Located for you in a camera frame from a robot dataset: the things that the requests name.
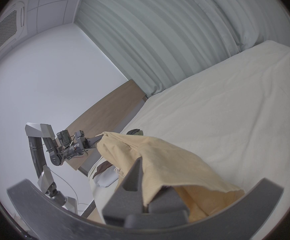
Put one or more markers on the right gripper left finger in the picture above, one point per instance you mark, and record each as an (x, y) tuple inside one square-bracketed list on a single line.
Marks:
[(132, 199)]

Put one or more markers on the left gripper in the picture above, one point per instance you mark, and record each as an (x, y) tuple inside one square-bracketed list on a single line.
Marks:
[(93, 143)]

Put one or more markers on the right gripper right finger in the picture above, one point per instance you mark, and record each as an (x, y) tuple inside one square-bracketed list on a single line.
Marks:
[(170, 201)]

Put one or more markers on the beige shorts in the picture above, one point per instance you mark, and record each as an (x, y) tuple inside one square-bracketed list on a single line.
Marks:
[(172, 164)]

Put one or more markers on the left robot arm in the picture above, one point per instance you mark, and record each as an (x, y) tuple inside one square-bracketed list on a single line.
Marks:
[(37, 154)]

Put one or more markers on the bed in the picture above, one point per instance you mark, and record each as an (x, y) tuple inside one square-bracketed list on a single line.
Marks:
[(222, 109)]

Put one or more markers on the brown garment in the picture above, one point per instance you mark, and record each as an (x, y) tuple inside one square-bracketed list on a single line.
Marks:
[(102, 170)]

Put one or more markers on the white garment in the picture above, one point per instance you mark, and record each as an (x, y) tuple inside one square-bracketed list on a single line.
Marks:
[(107, 180)]

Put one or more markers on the black garment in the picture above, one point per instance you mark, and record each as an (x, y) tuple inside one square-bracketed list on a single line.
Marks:
[(132, 131)]

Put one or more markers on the pale grey-green curtain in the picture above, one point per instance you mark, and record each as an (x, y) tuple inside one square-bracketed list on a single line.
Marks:
[(247, 9), (147, 34)]

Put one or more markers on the white ceiling air vent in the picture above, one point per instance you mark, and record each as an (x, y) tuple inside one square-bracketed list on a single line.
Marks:
[(6, 29)]

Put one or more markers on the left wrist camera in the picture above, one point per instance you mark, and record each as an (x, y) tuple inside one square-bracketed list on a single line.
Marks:
[(79, 134)]

